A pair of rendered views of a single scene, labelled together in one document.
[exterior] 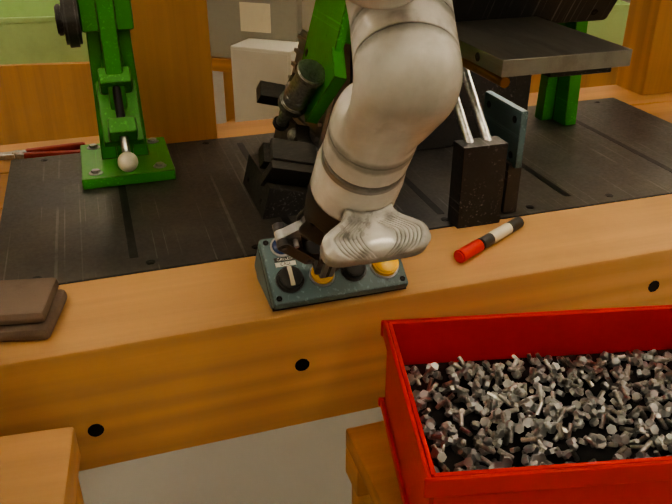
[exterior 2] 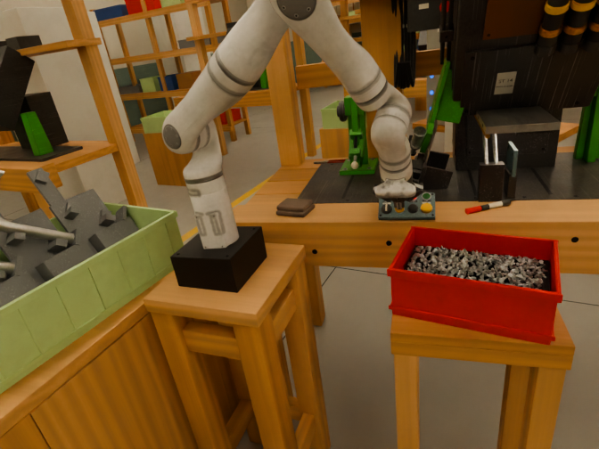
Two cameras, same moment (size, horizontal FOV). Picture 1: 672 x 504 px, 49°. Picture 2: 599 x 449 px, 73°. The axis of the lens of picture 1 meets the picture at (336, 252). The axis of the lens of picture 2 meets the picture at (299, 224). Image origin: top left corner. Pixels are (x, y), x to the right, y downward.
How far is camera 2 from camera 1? 0.47 m
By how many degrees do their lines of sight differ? 33
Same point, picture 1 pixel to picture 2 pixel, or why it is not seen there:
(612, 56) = (548, 125)
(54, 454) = (295, 250)
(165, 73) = not seen: hidden behind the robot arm
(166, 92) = not seen: hidden behind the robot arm
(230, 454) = not seen: hidden behind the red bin
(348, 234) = (384, 186)
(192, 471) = (388, 313)
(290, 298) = (384, 216)
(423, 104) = (387, 140)
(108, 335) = (321, 219)
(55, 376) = (303, 229)
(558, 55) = (516, 125)
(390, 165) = (394, 162)
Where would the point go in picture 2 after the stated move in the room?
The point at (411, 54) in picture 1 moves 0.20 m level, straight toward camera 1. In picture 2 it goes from (381, 125) to (320, 154)
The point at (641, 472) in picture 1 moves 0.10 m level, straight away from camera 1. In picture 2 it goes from (470, 284) to (504, 266)
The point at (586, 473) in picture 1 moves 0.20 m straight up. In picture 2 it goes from (447, 280) to (449, 184)
